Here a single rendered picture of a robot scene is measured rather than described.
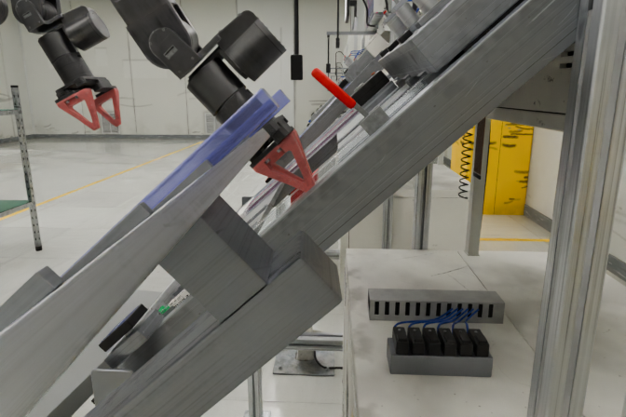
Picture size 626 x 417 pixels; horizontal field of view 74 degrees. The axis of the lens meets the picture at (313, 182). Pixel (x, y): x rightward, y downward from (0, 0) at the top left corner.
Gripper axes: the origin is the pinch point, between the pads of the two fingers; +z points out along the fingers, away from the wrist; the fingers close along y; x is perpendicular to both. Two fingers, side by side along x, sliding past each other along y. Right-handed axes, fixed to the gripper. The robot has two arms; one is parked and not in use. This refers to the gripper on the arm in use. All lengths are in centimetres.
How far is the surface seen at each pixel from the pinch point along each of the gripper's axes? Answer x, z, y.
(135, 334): 23.7, -2.0, -13.1
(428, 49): -21.3, -2.8, -6.0
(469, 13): -26.8, -2.8, -6.0
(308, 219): 0.7, 1.7, -10.1
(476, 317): -1.9, 44.5, 20.7
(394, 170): -9.9, 3.9, -10.1
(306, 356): 68, 64, 94
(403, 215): 4, 59, 135
